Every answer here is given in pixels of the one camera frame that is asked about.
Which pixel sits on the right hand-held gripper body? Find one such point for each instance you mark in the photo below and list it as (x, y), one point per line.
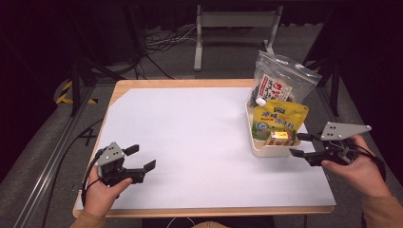
(340, 131)

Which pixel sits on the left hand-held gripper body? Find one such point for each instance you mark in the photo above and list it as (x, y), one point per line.
(109, 155)

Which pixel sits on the small yellow red packet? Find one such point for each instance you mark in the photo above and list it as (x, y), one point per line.
(278, 137)

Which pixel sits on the white plastic container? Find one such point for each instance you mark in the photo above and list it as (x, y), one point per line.
(269, 151)

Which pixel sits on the yellow green spout pouch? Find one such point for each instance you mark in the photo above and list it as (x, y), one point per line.
(278, 118)

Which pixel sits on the clear bag of dried seaweed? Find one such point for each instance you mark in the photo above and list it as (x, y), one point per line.
(285, 76)

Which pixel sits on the person's left hand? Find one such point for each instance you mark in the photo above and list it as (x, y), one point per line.
(98, 198)

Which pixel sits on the person's right hand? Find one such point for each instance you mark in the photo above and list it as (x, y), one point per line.
(364, 175)

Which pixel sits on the black metal stand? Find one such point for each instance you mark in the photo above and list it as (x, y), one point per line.
(75, 85)
(334, 91)

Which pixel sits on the yellow black hazard tape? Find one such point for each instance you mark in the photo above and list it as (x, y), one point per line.
(65, 91)

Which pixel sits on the person's dark clothing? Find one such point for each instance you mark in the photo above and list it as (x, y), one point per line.
(206, 222)

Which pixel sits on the wooden table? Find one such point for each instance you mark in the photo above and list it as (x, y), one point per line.
(190, 83)

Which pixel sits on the grey metal stand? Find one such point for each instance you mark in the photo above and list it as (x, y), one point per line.
(237, 19)

